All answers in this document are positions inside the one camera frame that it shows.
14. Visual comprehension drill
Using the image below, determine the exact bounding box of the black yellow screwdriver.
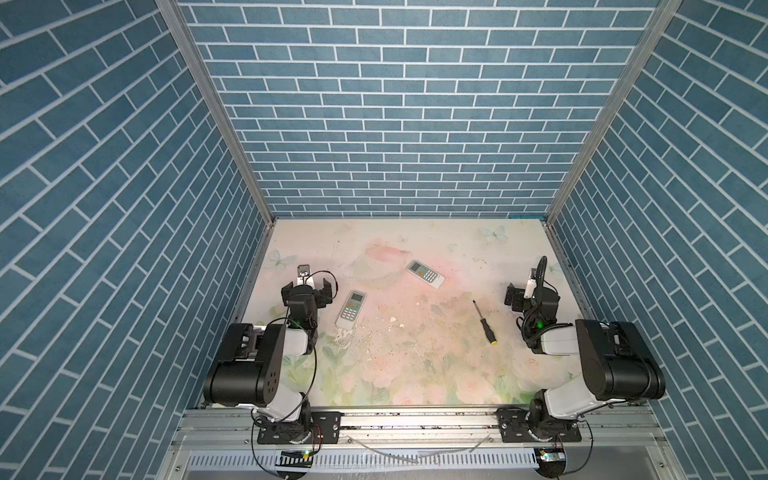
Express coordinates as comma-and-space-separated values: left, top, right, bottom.
472, 300, 497, 345

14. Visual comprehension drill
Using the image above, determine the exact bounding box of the white remote control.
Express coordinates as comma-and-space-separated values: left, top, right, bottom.
335, 290, 366, 330
406, 260, 445, 289

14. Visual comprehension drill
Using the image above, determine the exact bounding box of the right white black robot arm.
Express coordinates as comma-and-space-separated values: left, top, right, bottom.
504, 280, 666, 440

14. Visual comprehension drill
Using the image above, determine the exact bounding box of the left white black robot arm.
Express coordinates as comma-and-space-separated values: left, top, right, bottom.
203, 280, 338, 429

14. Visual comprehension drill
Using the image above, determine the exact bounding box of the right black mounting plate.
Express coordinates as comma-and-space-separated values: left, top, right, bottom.
495, 407, 582, 443

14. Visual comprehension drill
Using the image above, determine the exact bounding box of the black mounting plate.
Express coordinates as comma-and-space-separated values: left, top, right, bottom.
256, 410, 342, 445
495, 407, 582, 443

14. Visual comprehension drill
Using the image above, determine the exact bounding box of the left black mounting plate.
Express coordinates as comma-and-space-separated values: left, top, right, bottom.
256, 410, 342, 445

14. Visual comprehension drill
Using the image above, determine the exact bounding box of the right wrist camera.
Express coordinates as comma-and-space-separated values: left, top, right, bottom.
524, 268, 537, 299

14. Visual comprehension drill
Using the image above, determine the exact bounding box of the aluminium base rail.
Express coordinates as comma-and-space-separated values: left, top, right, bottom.
158, 404, 684, 479

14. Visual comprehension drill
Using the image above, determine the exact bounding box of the left aluminium corner post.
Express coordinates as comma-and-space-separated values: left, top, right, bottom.
156, 0, 275, 228

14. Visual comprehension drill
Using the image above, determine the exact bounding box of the aluminium corner post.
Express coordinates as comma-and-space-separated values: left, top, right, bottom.
544, 0, 682, 230
156, 0, 275, 228

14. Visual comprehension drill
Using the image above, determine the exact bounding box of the right aluminium corner post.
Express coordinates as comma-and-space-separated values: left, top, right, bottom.
544, 0, 682, 230

